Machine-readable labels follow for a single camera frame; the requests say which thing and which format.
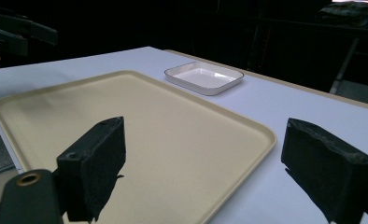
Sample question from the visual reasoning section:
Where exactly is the metal stand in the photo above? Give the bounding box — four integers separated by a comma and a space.
329, 37, 361, 95

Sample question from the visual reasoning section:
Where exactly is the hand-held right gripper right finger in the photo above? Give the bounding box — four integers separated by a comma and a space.
280, 117, 368, 224

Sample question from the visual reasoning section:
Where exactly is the white square dish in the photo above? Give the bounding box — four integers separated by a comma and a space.
163, 61, 246, 97

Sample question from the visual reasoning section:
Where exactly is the beige plastic tray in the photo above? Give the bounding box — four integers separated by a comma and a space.
0, 70, 278, 224

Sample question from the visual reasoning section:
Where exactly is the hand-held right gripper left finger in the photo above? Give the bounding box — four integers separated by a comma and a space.
56, 116, 127, 224

